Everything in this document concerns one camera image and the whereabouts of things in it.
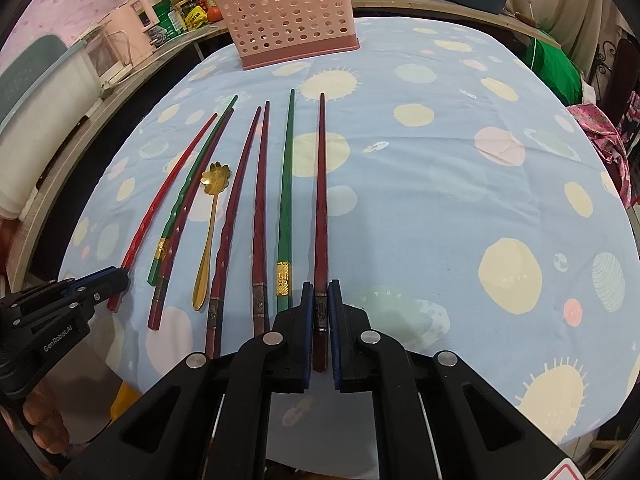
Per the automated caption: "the green bag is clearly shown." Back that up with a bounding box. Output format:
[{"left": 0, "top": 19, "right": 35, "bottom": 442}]
[{"left": 525, "top": 37, "right": 586, "bottom": 106}]

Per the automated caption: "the blue planet print tablecloth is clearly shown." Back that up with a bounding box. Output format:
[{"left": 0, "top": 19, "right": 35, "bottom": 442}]
[{"left": 57, "top": 16, "right": 640, "bottom": 476}]

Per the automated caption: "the white storage bin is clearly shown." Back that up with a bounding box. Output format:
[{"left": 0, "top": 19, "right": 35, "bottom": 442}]
[{"left": 0, "top": 42, "right": 103, "bottom": 218}]

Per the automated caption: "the pink floral cloth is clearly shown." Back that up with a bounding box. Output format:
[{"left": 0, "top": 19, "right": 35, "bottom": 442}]
[{"left": 567, "top": 102, "right": 640, "bottom": 206}]

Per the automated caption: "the grey-green chair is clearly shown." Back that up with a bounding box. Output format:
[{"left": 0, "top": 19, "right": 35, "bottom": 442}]
[{"left": 0, "top": 35, "right": 68, "bottom": 126}]

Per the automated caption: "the beige curtain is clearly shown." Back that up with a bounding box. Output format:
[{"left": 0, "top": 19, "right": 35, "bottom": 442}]
[{"left": 500, "top": 0, "right": 631, "bottom": 61}]

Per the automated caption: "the wooden shelf board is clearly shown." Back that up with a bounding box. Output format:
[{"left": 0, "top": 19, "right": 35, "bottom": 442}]
[{"left": 350, "top": 0, "right": 546, "bottom": 36}]

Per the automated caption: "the dark red chopstick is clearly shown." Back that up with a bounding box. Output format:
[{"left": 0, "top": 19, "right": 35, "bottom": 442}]
[
  {"left": 204, "top": 106, "right": 263, "bottom": 361},
  {"left": 251, "top": 100, "right": 272, "bottom": 338},
  {"left": 312, "top": 92, "right": 330, "bottom": 374},
  {"left": 147, "top": 108, "right": 236, "bottom": 332}
]

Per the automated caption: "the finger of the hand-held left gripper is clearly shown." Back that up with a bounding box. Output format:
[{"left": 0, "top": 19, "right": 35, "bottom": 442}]
[
  {"left": 75, "top": 270, "right": 130, "bottom": 311},
  {"left": 57, "top": 267, "right": 123, "bottom": 295}
]

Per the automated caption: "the person's left hand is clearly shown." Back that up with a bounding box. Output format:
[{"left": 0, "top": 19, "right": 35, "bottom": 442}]
[{"left": 0, "top": 380, "right": 71, "bottom": 456}]

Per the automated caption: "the pink electric kettle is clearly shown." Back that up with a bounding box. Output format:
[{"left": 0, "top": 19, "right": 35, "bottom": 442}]
[{"left": 102, "top": 0, "right": 161, "bottom": 68}]

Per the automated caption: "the bright red chopstick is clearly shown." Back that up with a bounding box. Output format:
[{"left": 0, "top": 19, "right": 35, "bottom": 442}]
[{"left": 107, "top": 112, "right": 219, "bottom": 313}]

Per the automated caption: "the gold flower spoon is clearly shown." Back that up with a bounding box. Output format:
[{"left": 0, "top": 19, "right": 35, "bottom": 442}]
[{"left": 192, "top": 161, "right": 230, "bottom": 311}]

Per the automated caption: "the green chopstick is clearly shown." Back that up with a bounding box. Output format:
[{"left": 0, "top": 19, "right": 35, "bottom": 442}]
[
  {"left": 146, "top": 95, "right": 239, "bottom": 288},
  {"left": 275, "top": 89, "right": 296, "bottom": 313}
]

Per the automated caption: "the dark metal chair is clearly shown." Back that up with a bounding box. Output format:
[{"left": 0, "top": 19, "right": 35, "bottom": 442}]
[{"left": 587, "top": 35, "right": 640, "bottom": 111}]

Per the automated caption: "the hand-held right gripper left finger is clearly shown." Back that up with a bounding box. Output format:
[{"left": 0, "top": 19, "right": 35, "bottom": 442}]
[{"left": 60, "top": 281, "right": 315, "bottom": 480}]

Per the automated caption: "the wooden side bench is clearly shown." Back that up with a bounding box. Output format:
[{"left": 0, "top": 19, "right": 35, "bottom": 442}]
[{"left": 10, "top": 25, "right": 231, "bottom": 291}]

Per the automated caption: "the green box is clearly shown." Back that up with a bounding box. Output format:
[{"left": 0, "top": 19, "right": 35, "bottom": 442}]
[{"left": 152, "top": 0, "right": 183, "bottom": 41}]

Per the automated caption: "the pink perforated plastic basket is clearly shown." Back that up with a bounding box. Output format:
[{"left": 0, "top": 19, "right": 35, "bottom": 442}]
[{"left": 214, "top": 0, "right": 361, "bottom": 71}]

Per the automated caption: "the white power strip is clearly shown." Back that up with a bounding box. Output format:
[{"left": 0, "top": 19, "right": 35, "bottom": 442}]
[{"left": 97, "top": 67, "right": 136, "bottom": 98}]

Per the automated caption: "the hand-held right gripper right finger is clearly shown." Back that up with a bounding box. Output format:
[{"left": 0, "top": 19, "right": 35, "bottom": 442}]
[{"left": 327, "top": 280, "right": 576, "bottom": 480}]

